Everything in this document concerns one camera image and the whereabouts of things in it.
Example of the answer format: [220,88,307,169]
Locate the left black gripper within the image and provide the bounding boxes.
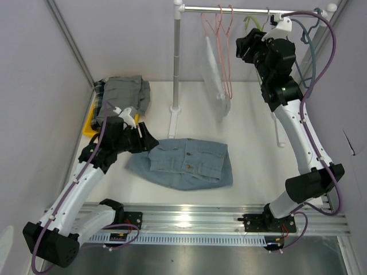
[114,122,158,154]

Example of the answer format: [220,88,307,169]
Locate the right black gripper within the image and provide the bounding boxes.
[236,28,280,83]

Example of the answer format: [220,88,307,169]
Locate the white skirt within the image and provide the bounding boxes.
[200,36,231,123]

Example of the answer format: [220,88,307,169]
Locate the pink wire hanger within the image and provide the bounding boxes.
[215,5,234,100]
[200,13,227,100]

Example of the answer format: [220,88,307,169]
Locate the light blue denim skirt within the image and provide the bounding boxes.
[125,138,233,191]

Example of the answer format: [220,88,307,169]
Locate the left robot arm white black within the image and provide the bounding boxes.
[22,116,159,274]

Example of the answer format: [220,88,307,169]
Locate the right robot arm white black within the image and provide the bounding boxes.
[236,28,345,233]

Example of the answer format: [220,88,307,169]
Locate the green plastic hanger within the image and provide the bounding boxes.
[243,9,270,34]

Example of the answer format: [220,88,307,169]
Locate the blue plastic hanger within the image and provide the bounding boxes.
[291,18,323,89]

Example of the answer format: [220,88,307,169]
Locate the grey folded garment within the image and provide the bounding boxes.
[97,75,151,124]

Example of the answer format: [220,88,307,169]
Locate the yellow plastic tray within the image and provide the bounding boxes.
[82,100,97,138]

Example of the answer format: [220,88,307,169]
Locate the plaid garment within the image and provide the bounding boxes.
[90,80,106,131]

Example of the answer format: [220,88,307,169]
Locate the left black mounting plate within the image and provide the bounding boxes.
[114,211,143,229]

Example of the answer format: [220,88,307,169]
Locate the black mounting plate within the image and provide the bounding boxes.
[114,211,143,229]
[237,214,297,233]

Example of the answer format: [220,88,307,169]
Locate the metal clothes rack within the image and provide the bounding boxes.
[168,1,341,139]

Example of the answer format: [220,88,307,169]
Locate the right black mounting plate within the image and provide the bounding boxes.
[237,214,297,233]

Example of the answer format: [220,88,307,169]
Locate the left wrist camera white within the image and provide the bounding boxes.
[113,107,137,128]

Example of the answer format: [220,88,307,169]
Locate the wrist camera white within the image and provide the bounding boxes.
[261,13,292,41]
[113,107,137,128]

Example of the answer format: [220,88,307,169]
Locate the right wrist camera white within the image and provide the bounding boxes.
[261,13,292,41]

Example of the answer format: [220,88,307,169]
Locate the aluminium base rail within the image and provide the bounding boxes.
[44,202,352,237]

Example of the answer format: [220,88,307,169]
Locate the white slotted cable duct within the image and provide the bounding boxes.
[87,233,267,247]

